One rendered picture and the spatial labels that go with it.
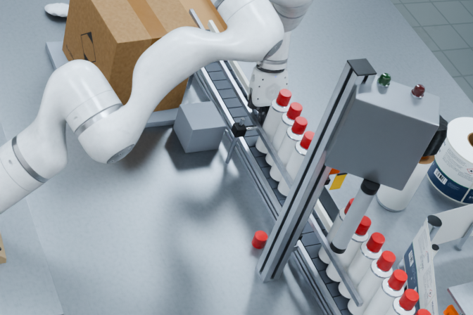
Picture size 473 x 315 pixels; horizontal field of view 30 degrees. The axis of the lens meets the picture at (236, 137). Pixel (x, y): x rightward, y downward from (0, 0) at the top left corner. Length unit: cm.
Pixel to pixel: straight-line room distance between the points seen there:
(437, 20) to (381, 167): 322
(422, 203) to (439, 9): 271
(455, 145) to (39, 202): 110
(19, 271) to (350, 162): 78
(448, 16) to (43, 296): 347
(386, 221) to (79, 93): 92
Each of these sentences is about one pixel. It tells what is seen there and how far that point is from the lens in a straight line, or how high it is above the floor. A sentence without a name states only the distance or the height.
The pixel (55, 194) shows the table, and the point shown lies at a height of 83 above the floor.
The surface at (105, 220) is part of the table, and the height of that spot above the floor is 83.
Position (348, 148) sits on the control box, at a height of 135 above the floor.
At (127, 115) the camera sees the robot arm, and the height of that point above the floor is 124.
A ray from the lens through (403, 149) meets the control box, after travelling 175.
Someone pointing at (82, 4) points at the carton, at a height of 107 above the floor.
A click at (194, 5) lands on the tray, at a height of 83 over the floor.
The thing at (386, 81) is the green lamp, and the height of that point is 149.
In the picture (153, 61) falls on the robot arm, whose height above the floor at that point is 133.
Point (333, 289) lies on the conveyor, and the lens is 214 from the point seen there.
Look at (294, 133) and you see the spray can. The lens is 221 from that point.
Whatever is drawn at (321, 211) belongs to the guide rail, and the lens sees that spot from 225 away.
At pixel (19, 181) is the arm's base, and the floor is 105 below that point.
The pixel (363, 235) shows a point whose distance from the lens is 205.
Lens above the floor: 248
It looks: 42 degrees down
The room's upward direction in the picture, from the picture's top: 20 degrees clockwise
